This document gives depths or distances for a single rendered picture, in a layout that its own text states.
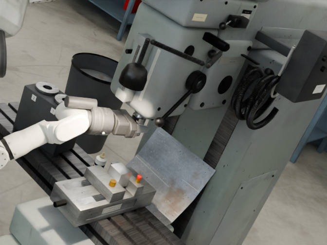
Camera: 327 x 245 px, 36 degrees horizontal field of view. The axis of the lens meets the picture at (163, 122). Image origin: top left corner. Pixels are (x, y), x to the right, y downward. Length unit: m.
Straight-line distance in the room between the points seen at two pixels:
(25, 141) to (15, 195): 1.76
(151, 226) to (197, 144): 0.39
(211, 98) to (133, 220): 0.50
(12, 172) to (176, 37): 2.18
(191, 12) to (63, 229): 0.85
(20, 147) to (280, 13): 0.95
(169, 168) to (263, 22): 0.69
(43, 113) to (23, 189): 1.41
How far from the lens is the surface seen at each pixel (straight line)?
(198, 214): 2.06
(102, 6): 6.84
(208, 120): 1.95
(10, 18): 1.41
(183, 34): 1.44
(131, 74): 1.35
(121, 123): 1.60
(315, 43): 1.55
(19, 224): 1.83
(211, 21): 1.47
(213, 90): 1.67
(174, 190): 2.00
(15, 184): 3.34
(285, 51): 1.68
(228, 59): 1.65
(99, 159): 1.87
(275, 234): 3.96
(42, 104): 1.94
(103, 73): 3.97
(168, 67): 1.47
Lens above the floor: 1.96
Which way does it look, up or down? 24 degrees down
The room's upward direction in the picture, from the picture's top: 23 degrees clockwise
